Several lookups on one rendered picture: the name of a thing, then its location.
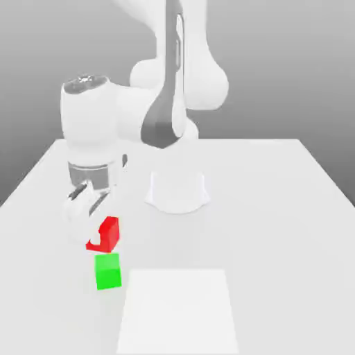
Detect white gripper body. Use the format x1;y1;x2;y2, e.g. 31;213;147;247
62;182;112;225

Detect small red cube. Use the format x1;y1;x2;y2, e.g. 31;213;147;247
85;216;121;254

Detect small green cube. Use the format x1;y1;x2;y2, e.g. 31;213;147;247
94;252;123;291

